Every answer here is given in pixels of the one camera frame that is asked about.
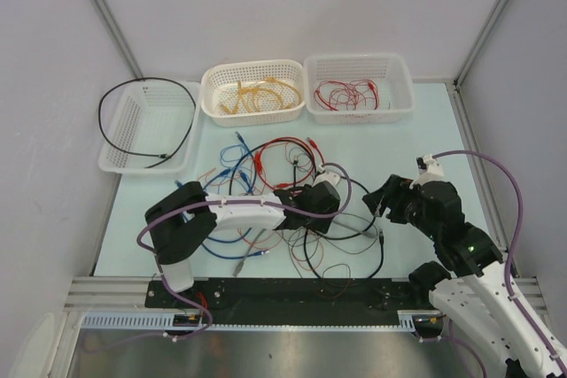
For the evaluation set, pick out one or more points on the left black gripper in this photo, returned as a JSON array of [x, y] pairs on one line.
[[321, 223]]

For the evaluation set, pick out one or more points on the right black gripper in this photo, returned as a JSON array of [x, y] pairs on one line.
[[396, 188]]

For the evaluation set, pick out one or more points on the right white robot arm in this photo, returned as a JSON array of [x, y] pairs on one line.
[[467, 282]]

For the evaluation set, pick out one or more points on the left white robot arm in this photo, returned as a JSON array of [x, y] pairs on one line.
[[180, 222]]

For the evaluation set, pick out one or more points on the right white plastic basket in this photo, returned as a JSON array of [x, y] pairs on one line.
[[345, 89]]

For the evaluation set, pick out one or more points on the white plastic basket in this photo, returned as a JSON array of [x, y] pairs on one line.
[[345, 89], [148, 126], [253, 93]]

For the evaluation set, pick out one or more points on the middle white plastic basket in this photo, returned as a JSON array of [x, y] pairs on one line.
[[253, 93]]

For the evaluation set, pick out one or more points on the left white plastic basket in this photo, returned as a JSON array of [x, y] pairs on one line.
[[148, 126]]

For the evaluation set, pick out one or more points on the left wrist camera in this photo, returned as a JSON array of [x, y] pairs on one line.
[[327, 176]]

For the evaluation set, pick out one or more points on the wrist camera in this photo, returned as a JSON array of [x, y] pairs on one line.
[[429, 169], [327, 176]]

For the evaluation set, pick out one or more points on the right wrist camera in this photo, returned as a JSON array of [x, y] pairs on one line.
[[429, 169]]

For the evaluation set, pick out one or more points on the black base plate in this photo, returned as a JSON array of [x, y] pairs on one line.
[[306, 302]]

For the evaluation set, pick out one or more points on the white slotted cable duct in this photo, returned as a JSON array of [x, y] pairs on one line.
[[167, 321]]

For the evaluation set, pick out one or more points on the aluminium frame post right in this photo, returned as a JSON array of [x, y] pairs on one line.
[[491, 22]]

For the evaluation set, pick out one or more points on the aluminium frame post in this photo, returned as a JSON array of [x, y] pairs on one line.
[[491, 22], [117, 37]]

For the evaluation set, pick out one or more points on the aluminium frame post left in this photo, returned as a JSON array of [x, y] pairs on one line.
[[117, 37]]

